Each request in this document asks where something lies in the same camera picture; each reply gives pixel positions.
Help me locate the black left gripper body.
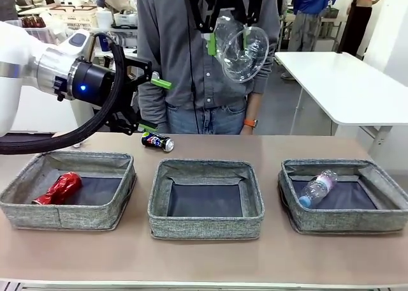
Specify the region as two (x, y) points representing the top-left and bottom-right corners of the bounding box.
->
(68, 59), (152, 135)

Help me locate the dark blue Pepsi can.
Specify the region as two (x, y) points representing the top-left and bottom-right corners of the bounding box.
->
(141, 130), (175, 153)

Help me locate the clear plastic cup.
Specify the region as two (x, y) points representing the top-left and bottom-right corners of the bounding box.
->
(214, 15), (270, 84)

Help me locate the crushed red soda can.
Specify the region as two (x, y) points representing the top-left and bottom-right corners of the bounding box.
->
(31, 172), (82, 205)

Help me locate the clear plastic water bottle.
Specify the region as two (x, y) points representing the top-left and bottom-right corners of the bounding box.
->
(298, 169), (339, 208)

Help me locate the person's left forearm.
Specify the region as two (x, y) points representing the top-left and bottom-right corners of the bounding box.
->
(247, 91), (265, 121)

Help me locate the dark blue tumbler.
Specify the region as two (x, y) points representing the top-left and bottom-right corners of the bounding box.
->
(97, 32), (112, 52)

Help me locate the person in grey shirt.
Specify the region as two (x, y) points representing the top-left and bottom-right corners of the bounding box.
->
(136, 0), (281, 135)

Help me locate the person in blue shirt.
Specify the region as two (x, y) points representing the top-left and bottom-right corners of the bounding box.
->
(288, 0), (345, 52)

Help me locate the white slatted crate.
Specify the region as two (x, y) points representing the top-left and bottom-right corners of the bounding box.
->
(50, 4), (98, 33)

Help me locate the white jar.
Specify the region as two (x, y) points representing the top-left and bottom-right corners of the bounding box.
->
(95, 8), (114, 30)

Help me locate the clear plastic storage box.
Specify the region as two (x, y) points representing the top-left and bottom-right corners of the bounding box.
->
(24, 26), (60, 46)

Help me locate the brown bottle pack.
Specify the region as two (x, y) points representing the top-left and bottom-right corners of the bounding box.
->
(21, 15), (45, 29)

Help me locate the white table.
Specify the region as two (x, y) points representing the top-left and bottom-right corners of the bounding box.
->
(274, 51), (408, 154)

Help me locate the grey fabric basket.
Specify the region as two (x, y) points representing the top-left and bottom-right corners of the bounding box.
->
(277, 158), (408, 234)
(147, 158), (265, 240)
(0, 149), (137, 231)

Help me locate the thin black cord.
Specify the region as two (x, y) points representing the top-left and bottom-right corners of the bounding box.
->
(187, 26), (200, 134)

